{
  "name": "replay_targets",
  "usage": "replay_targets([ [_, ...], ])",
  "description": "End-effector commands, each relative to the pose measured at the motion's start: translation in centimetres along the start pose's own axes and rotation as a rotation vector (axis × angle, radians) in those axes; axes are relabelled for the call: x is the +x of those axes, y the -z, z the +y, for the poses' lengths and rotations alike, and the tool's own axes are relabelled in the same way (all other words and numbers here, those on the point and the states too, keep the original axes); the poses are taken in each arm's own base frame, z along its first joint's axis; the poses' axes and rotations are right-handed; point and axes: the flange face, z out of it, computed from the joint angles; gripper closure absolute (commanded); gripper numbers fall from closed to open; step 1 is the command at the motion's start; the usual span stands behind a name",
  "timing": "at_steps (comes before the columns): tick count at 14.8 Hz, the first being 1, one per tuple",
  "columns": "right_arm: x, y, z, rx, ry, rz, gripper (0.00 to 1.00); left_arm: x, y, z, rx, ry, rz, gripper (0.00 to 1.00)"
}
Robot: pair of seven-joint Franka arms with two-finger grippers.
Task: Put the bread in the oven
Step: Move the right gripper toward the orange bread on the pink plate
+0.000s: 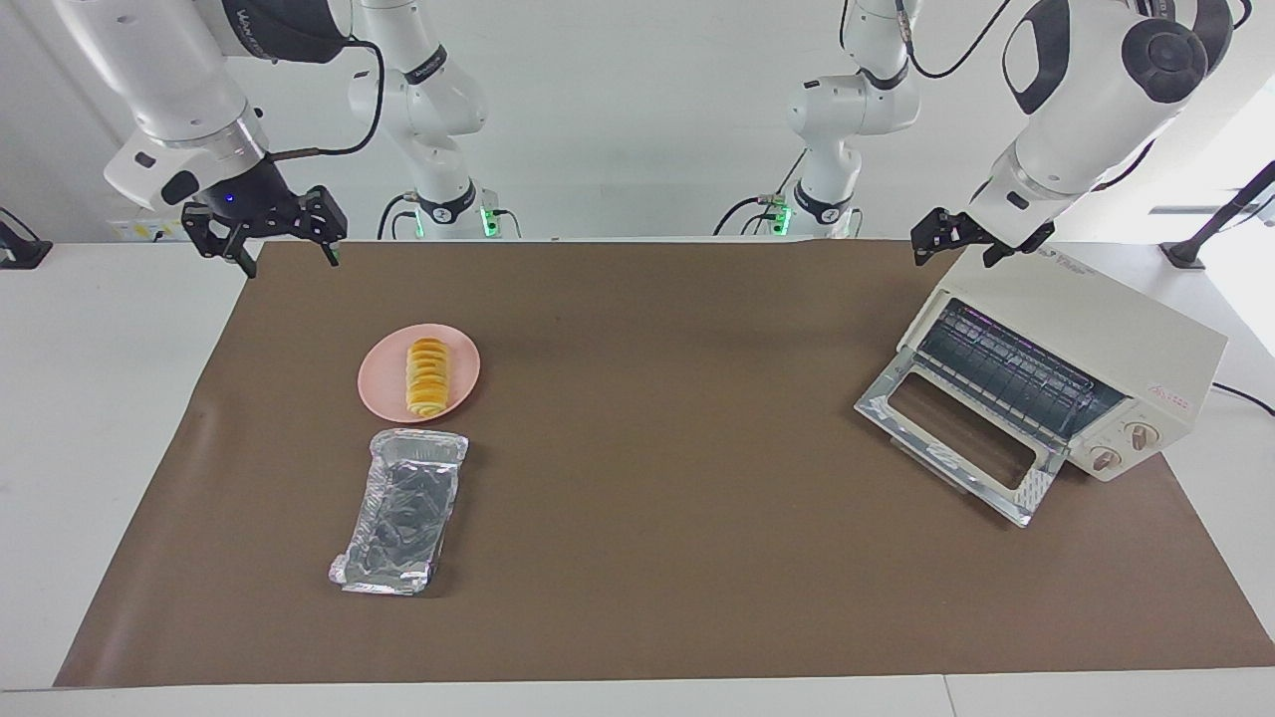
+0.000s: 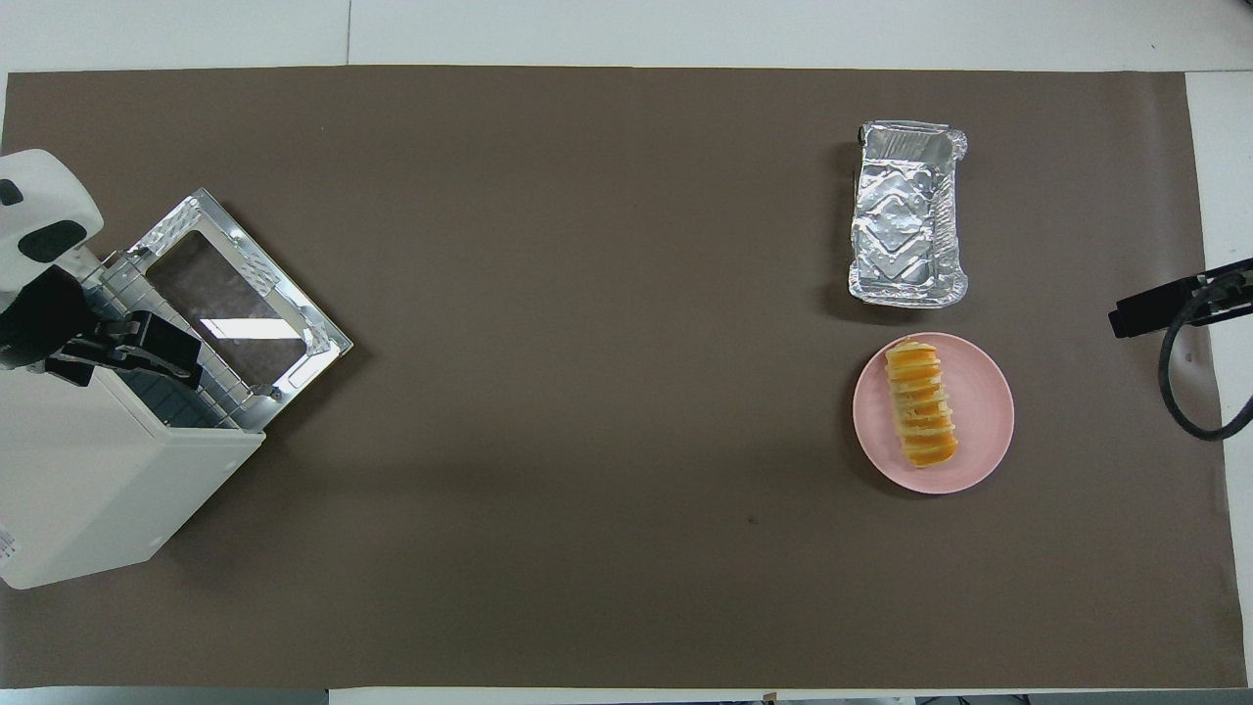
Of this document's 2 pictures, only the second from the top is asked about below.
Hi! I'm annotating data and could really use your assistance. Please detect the cream white toaster oven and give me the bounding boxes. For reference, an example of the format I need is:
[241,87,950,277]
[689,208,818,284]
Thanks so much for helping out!
[0,245,267,590]

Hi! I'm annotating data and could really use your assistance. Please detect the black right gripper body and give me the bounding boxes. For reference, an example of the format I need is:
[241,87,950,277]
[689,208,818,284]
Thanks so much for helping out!
[1180,258,1253,324]

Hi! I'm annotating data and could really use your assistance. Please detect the aluminium foil tray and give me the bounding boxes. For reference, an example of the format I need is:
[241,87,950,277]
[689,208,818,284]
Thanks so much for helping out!
[848,120,970,309]

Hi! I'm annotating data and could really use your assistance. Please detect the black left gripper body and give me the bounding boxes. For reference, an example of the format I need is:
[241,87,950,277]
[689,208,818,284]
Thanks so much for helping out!
[0,266,99,371]

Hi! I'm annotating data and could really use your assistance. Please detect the glass oven door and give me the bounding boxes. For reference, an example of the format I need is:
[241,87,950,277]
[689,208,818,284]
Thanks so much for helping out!
[125,188,353,404]

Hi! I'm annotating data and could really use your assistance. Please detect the sliced orange bread loaf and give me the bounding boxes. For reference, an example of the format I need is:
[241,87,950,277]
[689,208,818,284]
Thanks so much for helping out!
[885,340,959,469]

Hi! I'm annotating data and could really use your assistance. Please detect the brown table mat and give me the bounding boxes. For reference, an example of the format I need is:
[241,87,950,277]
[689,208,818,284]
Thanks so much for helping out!
[0,67,1246,689]

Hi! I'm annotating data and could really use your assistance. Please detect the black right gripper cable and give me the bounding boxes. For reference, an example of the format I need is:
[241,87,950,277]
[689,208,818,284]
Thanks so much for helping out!
[1159,284,1253,442]

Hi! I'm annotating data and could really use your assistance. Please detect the pink round plate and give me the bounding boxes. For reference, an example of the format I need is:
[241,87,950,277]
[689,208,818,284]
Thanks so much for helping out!
[853,332,1015,494]

